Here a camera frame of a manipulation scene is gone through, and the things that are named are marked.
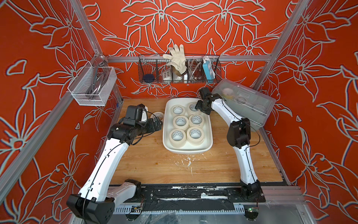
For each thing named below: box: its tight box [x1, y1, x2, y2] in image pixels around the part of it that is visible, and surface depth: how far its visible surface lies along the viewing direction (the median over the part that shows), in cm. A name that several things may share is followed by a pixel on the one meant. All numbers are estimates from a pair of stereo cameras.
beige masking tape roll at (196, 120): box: [188, 113, 205, 127], surface depth 100 cm
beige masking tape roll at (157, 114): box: [150, 111, 165, 121], surface depth 109 cm
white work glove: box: [162, 43, 188, 77], surface depth 90 cm
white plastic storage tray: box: [162, 97, 214, 155], surface depth 95 cm
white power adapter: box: [162, 70, 173, 81], surface depth 96 cm
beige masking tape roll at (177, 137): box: [168, 128, 187, 148], surface depth 92 cm
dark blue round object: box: [143, 73, 155, 82], surface depth 101 cm
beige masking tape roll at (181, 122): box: [172, 115, 190, 131], surface depth 98 cm
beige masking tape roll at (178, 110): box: [170, 104, 186, 116], surface depth 112 cm
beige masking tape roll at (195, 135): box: [186, 126, 205, 146], surface depth 92 cm
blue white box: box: [202, 56, 216, 83], surface depth 89 cm
